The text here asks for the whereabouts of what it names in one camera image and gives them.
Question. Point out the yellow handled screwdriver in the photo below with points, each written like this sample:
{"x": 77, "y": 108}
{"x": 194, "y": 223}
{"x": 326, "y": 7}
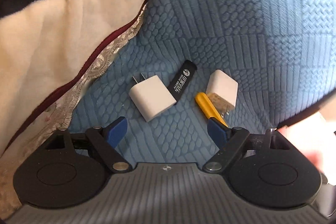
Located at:
{"x": 208, "y": 108}

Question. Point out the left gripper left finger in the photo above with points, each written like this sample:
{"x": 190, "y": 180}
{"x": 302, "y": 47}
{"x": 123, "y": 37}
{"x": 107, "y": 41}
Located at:
{"x": 103, "y": 144}

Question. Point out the pink cardboard box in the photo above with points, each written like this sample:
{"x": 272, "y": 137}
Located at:
{"x": 314, "y": 137}

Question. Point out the white charger with prongs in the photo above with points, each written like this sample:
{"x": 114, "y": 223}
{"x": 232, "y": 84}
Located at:
{"x": 222, "y": 91}

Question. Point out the black lighter with print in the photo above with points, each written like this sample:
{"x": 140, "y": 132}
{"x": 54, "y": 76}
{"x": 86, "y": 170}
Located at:
{"x": 181, "y": 80}

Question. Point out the small white charger cube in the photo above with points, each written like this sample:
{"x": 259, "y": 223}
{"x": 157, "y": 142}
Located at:
{"x": 151, "y": 97}

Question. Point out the blue textured sofa cover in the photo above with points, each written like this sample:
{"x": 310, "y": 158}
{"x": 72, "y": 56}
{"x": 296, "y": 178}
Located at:
{"x": 281, "y": 53}

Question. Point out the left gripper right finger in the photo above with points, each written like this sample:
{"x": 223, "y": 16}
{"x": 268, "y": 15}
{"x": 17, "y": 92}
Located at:
{"x": 230, "y": 142}

